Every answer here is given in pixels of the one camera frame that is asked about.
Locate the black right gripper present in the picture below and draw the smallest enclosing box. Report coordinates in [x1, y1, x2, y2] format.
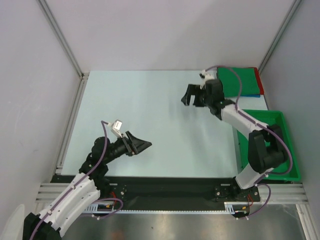
[181, 84, 213, 108]

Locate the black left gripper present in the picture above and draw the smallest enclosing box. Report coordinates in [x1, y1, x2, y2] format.
[103, 130, 151, 164]

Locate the green t shirt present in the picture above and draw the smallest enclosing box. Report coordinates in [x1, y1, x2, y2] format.
[217, 67, 260, 98]

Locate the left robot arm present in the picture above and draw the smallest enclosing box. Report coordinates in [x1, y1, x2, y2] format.
[22, 131, 152, 240]

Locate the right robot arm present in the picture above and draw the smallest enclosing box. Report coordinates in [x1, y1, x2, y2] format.
[181, 79, 293, 201]

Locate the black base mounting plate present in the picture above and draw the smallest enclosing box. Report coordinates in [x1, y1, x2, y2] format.
[49, 174, 261, 211]

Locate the folded blue t shirt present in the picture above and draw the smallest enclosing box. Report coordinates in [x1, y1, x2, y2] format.
[241, 94, 261, 98]

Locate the folded red t shirt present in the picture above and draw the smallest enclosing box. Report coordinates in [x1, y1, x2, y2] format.
[253, 67, 265, 95]

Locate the green plastic bin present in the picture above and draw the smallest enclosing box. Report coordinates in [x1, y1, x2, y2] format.
[236, 109, 301, 182]

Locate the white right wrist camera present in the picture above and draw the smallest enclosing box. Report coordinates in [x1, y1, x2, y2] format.
[199, 70, 215, 90]

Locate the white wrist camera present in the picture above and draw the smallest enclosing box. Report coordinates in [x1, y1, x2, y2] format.
[107, 119, 124, 139]
[199, 70, 215, 90]

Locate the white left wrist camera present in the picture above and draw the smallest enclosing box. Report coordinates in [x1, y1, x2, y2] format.
[107, 119, 124, 139]

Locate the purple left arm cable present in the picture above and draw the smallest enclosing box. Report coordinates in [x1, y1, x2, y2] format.
[28, 120, 124, 240]

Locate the aluminium left side rail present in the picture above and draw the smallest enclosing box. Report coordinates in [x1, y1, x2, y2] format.
[53, 72, 90, 175]

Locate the aluminium rail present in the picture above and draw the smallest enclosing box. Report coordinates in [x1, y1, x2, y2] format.
[53, 72, 90, 175]
[35, 183, 309, 205]

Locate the grey slotted cable duct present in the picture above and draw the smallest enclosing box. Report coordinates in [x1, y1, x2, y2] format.
[82, 202, 249, 216]

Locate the aluminium front rail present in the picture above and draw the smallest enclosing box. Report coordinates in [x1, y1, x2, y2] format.
[35, 183, 309, 205]

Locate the right aluminium frame post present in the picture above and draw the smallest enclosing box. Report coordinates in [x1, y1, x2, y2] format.
[258, 0, 304, 74]

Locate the aluminium frame post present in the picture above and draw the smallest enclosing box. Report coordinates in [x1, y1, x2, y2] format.
[258, 0, 304, 74]
[36, 0, 84, 78]

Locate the left aluminium frame post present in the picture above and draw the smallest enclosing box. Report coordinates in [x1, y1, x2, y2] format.
[36, 0, 84, 78]

